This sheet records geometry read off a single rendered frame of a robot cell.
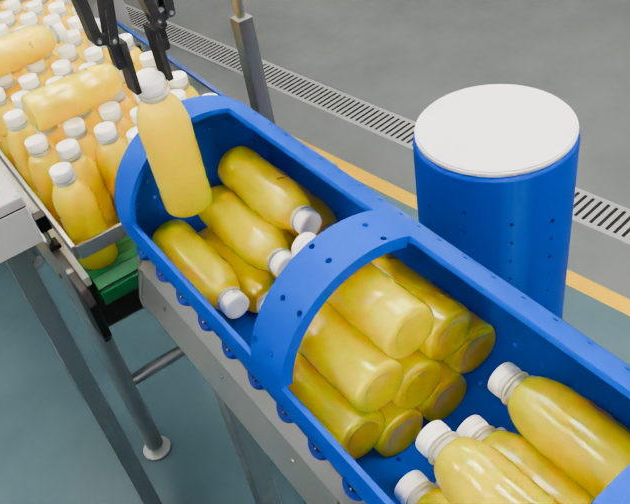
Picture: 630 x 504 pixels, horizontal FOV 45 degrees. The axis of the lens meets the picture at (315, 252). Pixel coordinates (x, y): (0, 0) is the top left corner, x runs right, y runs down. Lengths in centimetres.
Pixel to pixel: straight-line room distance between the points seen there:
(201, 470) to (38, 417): 59
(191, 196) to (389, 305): 37
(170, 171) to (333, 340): 34
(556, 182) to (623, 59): 243
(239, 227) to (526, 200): 48
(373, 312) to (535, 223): 57
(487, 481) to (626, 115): 269
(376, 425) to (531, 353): 21
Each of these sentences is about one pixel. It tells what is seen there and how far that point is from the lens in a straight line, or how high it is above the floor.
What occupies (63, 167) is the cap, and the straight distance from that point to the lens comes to 136.
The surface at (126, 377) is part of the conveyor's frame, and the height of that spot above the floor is 34.
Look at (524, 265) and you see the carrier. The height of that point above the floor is 83.
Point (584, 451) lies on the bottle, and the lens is 78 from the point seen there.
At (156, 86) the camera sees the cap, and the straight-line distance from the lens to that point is 100.
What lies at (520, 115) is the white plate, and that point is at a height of 104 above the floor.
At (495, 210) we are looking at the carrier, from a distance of 130.
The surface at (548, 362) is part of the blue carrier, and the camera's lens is 93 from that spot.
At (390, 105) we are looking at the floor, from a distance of 343.
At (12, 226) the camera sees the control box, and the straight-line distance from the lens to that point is 136.
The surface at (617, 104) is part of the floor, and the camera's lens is 340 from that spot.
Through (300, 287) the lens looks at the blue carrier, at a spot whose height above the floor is 121.
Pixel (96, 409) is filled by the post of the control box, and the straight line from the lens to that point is 179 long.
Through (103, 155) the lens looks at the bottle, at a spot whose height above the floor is 107.
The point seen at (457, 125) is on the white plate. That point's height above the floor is 104.
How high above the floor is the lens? 179
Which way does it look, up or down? 41 degrees down
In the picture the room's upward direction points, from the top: 11 degrees counter-clockwise
